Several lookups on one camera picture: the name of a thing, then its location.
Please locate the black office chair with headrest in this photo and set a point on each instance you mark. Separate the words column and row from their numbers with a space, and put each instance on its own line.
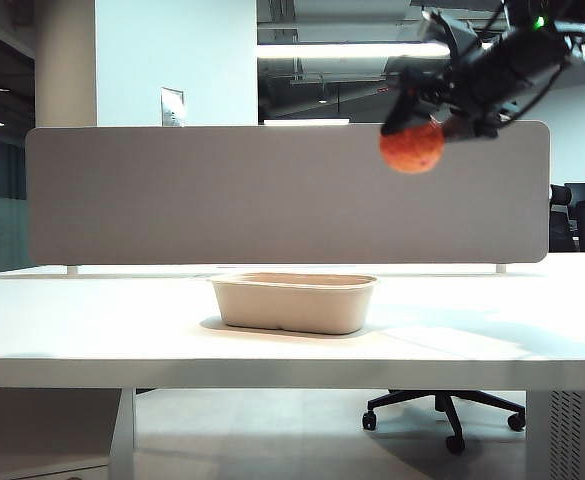
column 559, row 220

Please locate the white vented table leg panel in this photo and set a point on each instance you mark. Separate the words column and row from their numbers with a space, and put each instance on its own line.
column 567, row 435

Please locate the right gripper plastic-wrapped finger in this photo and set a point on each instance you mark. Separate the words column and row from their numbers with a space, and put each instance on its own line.
column 457, row 129

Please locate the white partition support foot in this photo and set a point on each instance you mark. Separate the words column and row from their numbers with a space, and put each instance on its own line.
column 72, row 270
column 500, row 268

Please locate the white slanted table leg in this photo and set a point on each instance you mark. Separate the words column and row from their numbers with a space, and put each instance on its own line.
column 122, row 435

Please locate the orange fruit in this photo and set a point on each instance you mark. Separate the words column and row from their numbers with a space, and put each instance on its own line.
column 412, row 149

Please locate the silver wall sign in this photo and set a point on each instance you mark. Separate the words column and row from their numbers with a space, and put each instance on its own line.
column 173, row 106

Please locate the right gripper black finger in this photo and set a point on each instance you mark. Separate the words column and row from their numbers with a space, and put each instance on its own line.
column 403, row 105

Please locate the large grey desk partition panel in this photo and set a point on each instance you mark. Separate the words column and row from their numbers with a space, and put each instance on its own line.
column 287, row 195

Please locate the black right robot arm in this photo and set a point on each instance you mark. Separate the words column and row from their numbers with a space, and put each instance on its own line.
column 522, row 60

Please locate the beige paper lunchbox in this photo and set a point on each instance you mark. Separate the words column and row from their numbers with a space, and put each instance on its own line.
column 292, row 305

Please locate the black five-star chair base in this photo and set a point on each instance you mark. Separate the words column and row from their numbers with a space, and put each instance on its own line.
column 447, row 407

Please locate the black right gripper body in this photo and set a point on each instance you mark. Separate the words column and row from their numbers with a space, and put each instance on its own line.
column 464, row 92

